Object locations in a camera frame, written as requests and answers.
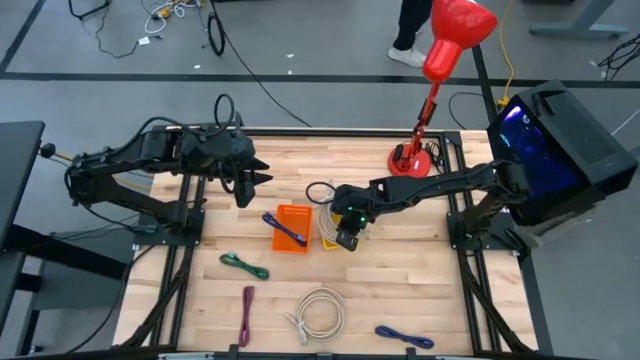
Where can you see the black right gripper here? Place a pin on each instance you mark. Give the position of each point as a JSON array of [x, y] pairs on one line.
[[356, 210]]

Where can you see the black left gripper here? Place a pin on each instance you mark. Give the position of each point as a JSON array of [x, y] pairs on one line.
[[227, 155]]

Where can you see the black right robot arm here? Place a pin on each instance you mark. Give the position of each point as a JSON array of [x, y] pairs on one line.
[[440, 187]]

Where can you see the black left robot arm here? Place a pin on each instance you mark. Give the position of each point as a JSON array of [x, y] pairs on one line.
[[125, 160]]

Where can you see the yellow plastic basket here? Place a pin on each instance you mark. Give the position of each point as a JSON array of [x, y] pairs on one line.
[[331, 244]]

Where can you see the orange plastic basket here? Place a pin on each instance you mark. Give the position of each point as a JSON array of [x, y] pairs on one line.
[[292, 227]]

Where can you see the person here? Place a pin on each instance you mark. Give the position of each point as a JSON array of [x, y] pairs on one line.
[[412, 30]]

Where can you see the red desk lamp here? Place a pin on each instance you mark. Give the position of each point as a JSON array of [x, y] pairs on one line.
[[457, 25]]

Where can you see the black desk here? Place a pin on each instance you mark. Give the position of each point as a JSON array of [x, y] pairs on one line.
[[17, 165]]

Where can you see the black computer tower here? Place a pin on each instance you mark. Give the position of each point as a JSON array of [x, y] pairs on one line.
[[575, 135]]

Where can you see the grey desk leg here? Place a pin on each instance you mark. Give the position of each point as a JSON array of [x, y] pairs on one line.
[[580, 29]]

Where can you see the silver aluminium bracket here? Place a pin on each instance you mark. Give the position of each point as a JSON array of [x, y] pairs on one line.
[[185, 356]]

